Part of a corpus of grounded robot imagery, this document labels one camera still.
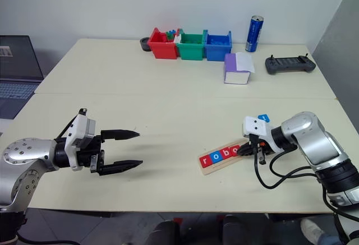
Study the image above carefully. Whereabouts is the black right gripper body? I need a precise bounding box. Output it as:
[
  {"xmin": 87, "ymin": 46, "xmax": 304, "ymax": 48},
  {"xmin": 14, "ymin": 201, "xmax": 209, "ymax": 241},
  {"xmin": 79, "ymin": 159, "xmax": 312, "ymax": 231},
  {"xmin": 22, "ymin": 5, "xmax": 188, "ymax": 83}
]
[{"xmin": 247, "ymin": 133, "xmax": 274, "ymax": 165}]

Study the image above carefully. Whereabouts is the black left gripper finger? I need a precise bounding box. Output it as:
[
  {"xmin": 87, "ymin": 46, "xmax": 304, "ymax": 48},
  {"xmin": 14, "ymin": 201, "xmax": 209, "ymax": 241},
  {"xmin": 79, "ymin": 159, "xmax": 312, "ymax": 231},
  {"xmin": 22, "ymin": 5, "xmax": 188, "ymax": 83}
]
[
  {"xmin": 100, "ymin": 128, "xmax": 141, "ymax": 142},
  {"xmin": 98, "ymin": 160, "xmax": 144, "ymax": 177}
]

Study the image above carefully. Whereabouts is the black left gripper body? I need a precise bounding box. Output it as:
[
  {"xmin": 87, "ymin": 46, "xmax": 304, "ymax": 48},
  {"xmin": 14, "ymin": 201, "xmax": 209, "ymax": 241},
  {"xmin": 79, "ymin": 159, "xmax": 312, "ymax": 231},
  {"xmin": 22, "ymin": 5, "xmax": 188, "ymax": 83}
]
[{"xmin": 73, "ymin": 135, "xmax": 106, "ymax": 177}]

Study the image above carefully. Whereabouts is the wooden letter tray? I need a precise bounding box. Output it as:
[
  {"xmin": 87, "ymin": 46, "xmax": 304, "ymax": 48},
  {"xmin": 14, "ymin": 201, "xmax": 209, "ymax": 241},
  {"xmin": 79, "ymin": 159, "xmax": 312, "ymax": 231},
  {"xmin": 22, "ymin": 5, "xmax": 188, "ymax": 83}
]
[{"xmin": 198, "ymin": 137, "xmax": 253, "ymax": 177}]

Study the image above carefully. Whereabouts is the dark rounded shape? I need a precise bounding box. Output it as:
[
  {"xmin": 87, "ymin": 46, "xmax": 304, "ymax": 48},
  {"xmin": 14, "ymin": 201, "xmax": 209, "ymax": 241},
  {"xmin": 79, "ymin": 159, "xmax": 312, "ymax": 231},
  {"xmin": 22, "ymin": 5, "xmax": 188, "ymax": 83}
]
[
  {"xmin": 222, "ymin": 214, "xmax": 254, "ymax": 245},
  {"xmin": 155, "ymin": 220, "xmax": 181, "ymax": 245}
]

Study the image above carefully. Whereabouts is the white paper sheet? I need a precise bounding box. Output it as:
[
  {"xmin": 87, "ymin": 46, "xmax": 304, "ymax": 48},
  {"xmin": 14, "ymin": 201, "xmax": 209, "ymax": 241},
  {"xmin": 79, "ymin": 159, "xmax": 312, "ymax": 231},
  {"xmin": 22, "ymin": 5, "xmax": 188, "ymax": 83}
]
[{"xmin": 236, "ymin": 52, "xmax": 256, "ymax": 73}]

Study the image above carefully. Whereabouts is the purple and white box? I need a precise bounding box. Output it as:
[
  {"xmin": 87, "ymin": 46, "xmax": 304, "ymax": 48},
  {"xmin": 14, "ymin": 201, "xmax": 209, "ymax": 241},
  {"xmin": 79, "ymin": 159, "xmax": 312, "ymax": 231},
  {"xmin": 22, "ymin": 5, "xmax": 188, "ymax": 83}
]
[{"xmin": 223, "ymin": 53, "xmax": 252, "ymax": 85}]

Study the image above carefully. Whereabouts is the grey handheld controller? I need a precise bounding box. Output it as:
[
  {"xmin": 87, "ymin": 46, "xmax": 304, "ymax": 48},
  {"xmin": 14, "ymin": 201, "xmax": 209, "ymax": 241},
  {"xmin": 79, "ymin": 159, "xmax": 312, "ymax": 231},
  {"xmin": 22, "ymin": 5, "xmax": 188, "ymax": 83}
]
[{"xmin": 265, "ymin": 54, "xmax": 317, "ymax": 76}]

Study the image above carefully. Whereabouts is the black round dish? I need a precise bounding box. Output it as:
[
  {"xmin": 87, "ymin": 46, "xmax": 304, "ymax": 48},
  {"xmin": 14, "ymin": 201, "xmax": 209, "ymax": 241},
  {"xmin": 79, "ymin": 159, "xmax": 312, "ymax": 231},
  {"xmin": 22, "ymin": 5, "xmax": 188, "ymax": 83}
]
[{"xmin": 140, "ymin": 37, "xmax": 153, "ymax": 52}]

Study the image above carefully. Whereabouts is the red plastic bin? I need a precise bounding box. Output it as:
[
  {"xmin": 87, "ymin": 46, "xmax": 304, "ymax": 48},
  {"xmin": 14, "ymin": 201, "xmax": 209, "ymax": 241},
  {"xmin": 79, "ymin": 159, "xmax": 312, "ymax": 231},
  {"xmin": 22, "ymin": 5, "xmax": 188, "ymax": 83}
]
[{"xmin": 148, "ymin": 27, "xmax": 178, "ymax": 60}]

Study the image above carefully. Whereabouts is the blue plastic bin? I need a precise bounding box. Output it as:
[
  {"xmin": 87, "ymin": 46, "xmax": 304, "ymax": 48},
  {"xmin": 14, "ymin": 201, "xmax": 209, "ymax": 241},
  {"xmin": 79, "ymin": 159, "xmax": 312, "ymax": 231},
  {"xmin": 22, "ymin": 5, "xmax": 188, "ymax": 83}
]
[{"xmin": 202, "ymin": 29, "xmax": 233, "ymax": 62}]

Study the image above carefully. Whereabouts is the green plastic bin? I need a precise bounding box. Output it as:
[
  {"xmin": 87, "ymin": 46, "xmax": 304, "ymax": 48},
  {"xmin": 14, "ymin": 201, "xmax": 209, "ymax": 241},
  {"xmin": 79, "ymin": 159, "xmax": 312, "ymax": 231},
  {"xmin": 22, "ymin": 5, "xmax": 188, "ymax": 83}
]
[{"xmin": 176, "ymin": 28, "xmax": 205, "ymax": 61}]

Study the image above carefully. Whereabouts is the blue drink can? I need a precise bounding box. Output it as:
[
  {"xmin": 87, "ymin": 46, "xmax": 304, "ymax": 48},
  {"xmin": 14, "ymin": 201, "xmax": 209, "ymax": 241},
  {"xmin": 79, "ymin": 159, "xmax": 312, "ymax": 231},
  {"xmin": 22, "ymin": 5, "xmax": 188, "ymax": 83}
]
[{"xmin": 245, "ymin": 15, "xmax": 265, "ymax": 53}]

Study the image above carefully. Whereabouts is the dark grey laptop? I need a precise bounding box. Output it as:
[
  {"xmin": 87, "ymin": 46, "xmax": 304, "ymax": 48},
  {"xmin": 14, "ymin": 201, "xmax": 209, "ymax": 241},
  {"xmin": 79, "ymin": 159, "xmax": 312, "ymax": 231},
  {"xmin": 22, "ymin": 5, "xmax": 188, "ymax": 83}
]
[{"xmin": 0, "ymin": 35, "xmax": 45, "ymax": 121}]

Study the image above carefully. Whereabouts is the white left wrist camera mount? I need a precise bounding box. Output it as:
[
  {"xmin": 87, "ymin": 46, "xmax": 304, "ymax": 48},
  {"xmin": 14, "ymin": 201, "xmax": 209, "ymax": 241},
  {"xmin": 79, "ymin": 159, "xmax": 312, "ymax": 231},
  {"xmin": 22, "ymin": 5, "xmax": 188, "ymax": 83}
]
[{"xmin": 64, "ymin": 114, "xmax": 97, "ymax": 172}]

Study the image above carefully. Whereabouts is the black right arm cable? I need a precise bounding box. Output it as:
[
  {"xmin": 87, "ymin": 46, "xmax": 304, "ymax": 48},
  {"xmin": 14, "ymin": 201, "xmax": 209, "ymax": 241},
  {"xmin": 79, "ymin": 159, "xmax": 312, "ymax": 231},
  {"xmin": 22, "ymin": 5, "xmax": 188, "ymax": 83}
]
[{"xmin": 252, "ymin": 134, "xmax": 342, "ymax": 245}]

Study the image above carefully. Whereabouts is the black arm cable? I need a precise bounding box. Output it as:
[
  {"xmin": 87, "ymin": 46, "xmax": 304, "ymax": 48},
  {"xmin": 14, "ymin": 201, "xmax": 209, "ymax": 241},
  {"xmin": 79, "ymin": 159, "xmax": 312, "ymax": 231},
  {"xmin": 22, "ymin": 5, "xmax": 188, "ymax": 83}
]
[
  {"xmin": 53, "ymin": 108, "xmax": 89, "ymax": 145},
  {"xmin": 252, "ymin": 134, "xmax": 342, "ymax": 245}
]

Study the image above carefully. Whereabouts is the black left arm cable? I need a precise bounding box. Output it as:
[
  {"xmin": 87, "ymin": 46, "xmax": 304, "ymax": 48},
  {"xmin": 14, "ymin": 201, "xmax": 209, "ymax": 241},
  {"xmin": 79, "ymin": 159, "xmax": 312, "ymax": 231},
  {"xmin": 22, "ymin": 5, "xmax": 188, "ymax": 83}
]
[{"xmin": 53, "ymin": 108, "xmax": 89, "ymax": 145}]

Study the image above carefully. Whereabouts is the dark table frame bar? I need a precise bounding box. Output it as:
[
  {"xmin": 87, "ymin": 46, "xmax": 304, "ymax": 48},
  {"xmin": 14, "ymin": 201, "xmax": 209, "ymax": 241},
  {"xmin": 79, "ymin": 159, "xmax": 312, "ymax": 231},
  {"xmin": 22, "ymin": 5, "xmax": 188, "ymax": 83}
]
[{"xmin": 26, "ymin": 207, "xmax": 113, "ymax": 219}]

